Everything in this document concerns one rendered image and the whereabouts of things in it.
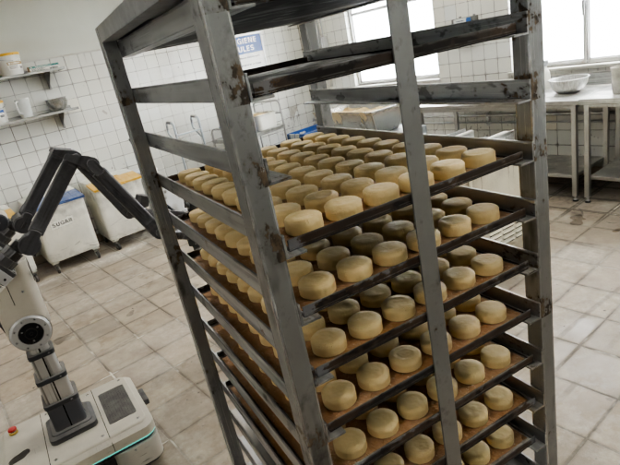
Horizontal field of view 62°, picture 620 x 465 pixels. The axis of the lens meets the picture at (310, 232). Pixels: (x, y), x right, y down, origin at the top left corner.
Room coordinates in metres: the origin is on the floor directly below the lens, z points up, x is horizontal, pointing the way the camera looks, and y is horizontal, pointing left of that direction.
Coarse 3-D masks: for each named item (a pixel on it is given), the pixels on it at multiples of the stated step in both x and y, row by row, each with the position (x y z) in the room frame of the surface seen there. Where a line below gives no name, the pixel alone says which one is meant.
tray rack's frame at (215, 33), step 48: (144, 0) 0.71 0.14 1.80; (192, 0) 0.55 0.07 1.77; (528, 0) 0.73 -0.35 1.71; (528, 48) 0.73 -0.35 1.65; (240, 96) 0.54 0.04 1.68; (240, 144) 0.54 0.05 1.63; (240, 192) 0.55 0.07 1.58; (528, 192) 0.74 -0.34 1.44; (432, 240) 0.65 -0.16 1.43; (528, 240) 0.74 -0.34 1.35; (288, 288) 0.54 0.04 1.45; (432, 288) 0.64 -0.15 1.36; (528, 288) 0.75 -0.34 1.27; (288, 336) 0.54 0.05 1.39; (432, 336) 0.64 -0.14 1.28; (528, 336) 0.75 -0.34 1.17; (288, 384) 0.55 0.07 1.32
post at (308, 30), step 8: (304, 24) 1.28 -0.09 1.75; (312, 24) 1.29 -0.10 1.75; (304, 32) 1.29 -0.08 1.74; (312, 32) 1.29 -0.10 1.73; (304, 40) 1.29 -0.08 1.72; (312, 40) 1.28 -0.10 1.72; (304, 48) 1.30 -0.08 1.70; (312, 48) 1.28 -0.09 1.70; (312, 88) 1.30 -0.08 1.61; (320, 88) 1.28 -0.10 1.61; (320, 104) 1.28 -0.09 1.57; (328, 104) 1.29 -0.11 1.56; (320, 112) 1.28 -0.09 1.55; (328, 112) 1.29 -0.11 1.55; (320, 120) 1.29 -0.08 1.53; (328, 120) 1.29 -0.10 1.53
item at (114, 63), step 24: (120, 72) 1.09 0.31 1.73; (120, 96) 1.09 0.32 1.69; (144, 144) 1.09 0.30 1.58; (144, 168) 1.09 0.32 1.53; (168, 216) 1.10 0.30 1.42; (168, 240) 1.09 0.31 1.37; (192, 288) 1.10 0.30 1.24; (192, 312) 1.09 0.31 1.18; (192, 336) 1.11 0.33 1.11; (216, 384) 1.09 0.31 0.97; (216, 408) 1.09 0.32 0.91; (240, 456) 1.10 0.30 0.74
